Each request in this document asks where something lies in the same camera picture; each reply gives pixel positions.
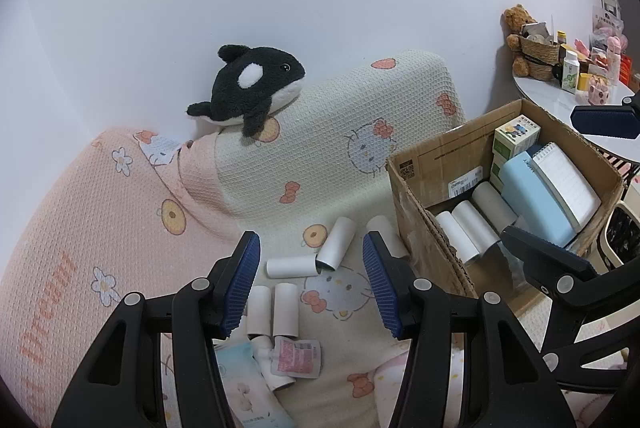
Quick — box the pink bottle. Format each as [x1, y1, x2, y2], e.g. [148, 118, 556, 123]
[605, 35, 623, 81]

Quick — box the small green white carton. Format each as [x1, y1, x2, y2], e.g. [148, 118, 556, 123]
[489, 155, 511, 193]

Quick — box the brown teddy bear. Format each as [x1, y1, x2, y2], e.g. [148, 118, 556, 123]
[502, 4, 538, 77]

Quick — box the pink flower print blanket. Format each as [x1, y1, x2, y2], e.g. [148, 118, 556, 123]
[0, 126, 236, 428]

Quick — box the woven straw basket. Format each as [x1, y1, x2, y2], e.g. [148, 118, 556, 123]
[520, 32, 561, 82]

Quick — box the white bottle with green print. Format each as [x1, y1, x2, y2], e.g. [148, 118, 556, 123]
[561, 50, 581, 94]

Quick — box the pink sachet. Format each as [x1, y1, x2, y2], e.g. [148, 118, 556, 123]
[265, 339, 322, 380]

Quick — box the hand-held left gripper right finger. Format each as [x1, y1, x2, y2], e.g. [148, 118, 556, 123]
[361, 230, 576, 428]

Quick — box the white round side table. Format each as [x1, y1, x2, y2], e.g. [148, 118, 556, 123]
[512, 75, 640, 163]

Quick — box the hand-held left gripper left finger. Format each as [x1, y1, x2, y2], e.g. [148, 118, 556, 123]
[50, 230, 263, 428]

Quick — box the light blue rectangular box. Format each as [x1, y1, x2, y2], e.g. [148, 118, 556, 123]
[500, 152, 581, 249]

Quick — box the light blue tissue packet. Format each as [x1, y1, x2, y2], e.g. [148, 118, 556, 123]
[215, 340, 296, 428]

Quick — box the black white orca plush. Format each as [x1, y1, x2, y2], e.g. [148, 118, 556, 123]
[187, 44, 306, 139]

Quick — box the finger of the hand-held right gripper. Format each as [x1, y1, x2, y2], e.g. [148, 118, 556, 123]
[570, 95, 640, 139]
[500, 225, 640, 394]

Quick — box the green white cartoon print carton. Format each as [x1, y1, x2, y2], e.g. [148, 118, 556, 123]
[492, 114, 543, 161]

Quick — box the white spiral notepad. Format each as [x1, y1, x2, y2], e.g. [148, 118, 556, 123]
[529, 143, 602, 229]

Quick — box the brown cardboard box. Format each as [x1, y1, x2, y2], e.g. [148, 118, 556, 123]
[386, 98, 626, 303]

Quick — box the white plastic basket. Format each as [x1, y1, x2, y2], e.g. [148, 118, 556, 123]
[600, 203, 640, 269]

